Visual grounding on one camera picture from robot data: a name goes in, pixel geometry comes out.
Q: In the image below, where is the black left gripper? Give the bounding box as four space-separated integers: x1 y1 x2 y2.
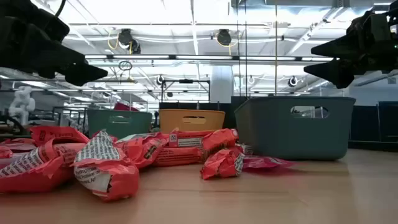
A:
0 0 109 87

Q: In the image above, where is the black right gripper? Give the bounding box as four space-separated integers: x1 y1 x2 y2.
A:
303 0 398 90

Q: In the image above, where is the dark blue plastic bin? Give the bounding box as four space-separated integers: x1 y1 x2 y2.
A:
234 96 357 161

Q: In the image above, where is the small orange candy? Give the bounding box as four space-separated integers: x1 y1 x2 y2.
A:
0 145 14 159

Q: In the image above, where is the orange candy bar white label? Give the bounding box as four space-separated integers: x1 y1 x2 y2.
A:
169 129 206 149

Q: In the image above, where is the orange candy with barcode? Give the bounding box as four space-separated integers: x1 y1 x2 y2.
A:
200 147 247 181

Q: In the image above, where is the orange candy with dark print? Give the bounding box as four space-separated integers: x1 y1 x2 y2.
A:
29 125 90 146

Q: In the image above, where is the flat red candy packet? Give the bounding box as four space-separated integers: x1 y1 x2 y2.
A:
0 157 19 170
242 154 296 172

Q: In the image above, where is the large orange candy wrapper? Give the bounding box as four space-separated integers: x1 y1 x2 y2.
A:
0 138 87 194

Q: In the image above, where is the orange candy with ingredient text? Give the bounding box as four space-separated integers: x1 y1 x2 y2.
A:
70 129 141 202

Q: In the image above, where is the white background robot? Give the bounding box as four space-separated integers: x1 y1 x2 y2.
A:
8 86 37 126

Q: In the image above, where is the dark room divider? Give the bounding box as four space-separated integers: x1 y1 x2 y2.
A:
349 101 398 150

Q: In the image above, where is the green plastic bin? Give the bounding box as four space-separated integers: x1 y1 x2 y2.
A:
86 108 153 140

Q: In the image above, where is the white building column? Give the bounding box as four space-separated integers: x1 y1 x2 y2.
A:
210 64 234 103

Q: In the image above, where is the orange plastic bin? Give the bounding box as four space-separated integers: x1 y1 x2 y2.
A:
159 108 226 135

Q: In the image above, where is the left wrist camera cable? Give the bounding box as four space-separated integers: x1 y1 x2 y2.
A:
55 0 68 17

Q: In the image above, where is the hanging black cable loop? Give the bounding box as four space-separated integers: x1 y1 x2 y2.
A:
118 60 134 72

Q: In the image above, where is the black metal stand frame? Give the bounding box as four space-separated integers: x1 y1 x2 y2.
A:
160 78 211 103

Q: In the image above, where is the long ceiling light rail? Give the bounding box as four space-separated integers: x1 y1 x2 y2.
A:
84 54 340 62

